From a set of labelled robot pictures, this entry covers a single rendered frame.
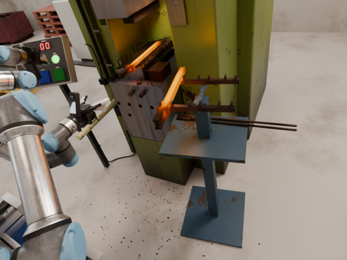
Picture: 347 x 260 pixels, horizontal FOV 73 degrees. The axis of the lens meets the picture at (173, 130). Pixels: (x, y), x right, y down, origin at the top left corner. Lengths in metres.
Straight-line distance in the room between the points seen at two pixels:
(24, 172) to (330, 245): 1.63
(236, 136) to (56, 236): 0.84
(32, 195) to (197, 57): 1.03
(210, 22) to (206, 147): 0.61
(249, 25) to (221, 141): 0.86
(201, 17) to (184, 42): 0.17
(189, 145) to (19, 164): 0.70
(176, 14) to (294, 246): 1.49
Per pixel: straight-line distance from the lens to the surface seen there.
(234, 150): 1.09
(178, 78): 1.12
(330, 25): 4.45
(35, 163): 0.74
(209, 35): 1.30
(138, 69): 1.42
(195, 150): 1.11
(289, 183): 1.97
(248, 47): 1.76
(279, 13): 4.45
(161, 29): 1.81
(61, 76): 1.64
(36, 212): 0.71
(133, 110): 1.56
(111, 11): 1.36
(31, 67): 1.44
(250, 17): 1.69
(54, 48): 1.68
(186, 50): 1.38
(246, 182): 1.93
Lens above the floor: 1.55
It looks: 40 degrees down
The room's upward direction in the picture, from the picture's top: 13 degrees counter-clockwise
